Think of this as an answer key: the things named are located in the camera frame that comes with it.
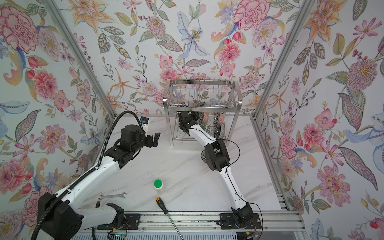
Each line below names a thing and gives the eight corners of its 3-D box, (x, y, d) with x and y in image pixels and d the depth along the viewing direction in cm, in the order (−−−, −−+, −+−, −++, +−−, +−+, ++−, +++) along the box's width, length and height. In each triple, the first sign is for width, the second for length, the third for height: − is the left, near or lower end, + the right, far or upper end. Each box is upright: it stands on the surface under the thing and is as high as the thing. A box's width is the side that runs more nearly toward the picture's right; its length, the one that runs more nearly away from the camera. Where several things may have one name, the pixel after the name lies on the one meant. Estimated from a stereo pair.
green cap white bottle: (156, 194, 84) (152, 187, 76) (157, 186, 87) (154, 179, 79) (164, 194, 84) (162, 187, 76) (165, 186, 87) (163, 179, 79)
